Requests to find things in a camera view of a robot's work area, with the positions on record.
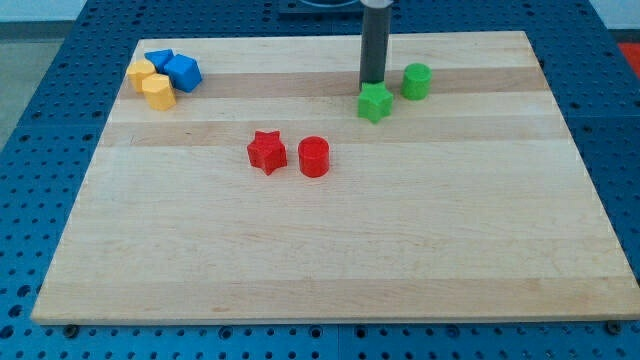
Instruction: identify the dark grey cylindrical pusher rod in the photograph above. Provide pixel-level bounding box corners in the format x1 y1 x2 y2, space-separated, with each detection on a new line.
359 0 393 86

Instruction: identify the green star block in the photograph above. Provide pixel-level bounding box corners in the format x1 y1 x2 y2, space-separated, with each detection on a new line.
357 82 394 124

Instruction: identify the red star block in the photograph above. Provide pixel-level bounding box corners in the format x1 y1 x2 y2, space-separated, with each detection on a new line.
247 130 288 176

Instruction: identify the green cylinder block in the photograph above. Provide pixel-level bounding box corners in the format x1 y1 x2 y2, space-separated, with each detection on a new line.
401 63 432 101

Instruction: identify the red cylinder block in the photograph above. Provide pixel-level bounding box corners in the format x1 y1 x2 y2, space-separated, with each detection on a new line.
298 136 330 178

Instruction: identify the blue cube block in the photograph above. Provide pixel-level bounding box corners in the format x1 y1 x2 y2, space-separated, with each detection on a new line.
164 54 202 93

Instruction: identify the light wooden board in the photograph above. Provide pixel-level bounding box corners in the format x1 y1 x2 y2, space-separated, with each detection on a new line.
32 31 639 325

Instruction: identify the blue triangular block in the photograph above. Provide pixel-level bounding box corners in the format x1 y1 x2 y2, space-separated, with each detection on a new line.
144 49 174 74

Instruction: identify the yellow hexagonal block front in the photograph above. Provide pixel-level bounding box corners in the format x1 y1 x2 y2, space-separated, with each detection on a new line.
142 74 176 111

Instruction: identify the yellow block rear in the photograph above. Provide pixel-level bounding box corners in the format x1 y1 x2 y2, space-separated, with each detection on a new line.
126 59 156 93

